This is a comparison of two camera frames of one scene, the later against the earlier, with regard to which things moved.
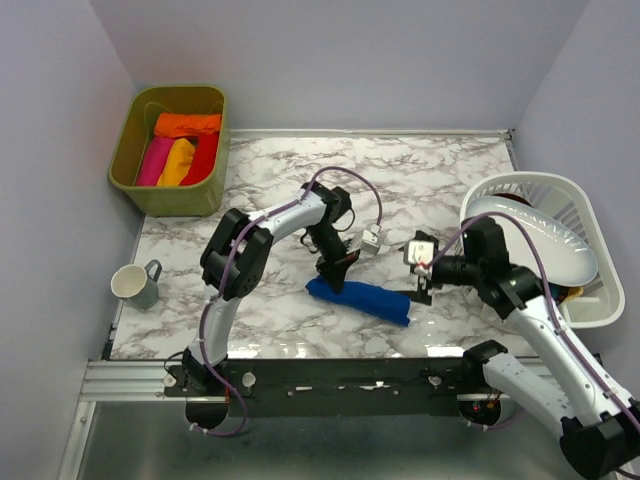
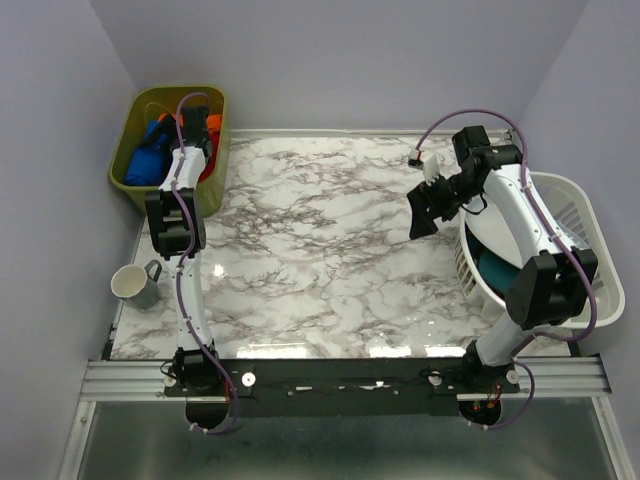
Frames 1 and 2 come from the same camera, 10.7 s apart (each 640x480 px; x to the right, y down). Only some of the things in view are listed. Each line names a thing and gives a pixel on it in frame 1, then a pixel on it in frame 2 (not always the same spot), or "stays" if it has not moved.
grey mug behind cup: (149, 296) stays
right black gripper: (422, 291) to (420, 199)
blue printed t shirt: (366, 298) to (147, 163)
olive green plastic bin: (138, 128) stays
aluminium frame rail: (143, 381) stays
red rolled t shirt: (204, 159) stays
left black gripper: (334, 268) to (168, 129)
